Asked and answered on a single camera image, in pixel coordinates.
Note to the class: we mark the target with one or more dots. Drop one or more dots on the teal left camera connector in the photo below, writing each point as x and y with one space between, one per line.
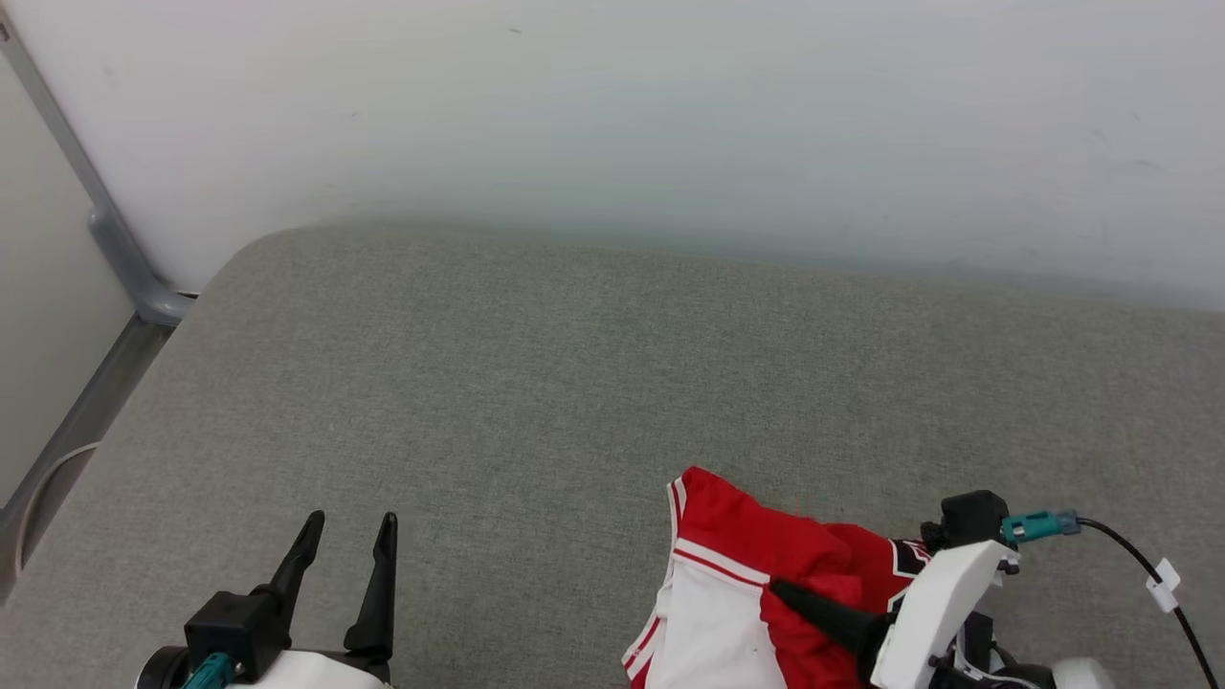
211 673

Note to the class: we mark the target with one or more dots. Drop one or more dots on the red white sports jersey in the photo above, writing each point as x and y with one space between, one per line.
746 565

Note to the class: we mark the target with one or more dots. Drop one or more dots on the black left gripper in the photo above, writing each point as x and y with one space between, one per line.
159 670

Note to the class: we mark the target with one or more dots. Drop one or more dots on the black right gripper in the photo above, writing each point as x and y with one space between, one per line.
981 651

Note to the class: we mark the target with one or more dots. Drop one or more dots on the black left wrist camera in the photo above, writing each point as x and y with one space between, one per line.
234 622

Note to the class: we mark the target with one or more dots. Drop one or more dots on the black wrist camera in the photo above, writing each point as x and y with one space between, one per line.
971 519
234 622

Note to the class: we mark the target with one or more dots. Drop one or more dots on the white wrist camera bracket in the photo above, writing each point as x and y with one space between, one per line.
938 603
306 672

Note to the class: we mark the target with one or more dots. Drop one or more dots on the teal right camera connector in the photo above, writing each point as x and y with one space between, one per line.
1038 526

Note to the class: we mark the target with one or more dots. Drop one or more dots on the teal camera connector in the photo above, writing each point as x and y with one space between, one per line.
1038 526
211 673

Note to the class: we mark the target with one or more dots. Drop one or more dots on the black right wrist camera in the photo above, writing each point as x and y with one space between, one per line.
971 519

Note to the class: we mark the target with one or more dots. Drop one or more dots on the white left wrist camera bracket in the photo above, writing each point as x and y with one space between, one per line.
306 672

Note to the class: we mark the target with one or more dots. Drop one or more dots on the grey metal door frame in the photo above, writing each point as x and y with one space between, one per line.
115 239

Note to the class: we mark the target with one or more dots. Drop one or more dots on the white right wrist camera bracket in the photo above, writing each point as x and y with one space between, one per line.
938 603

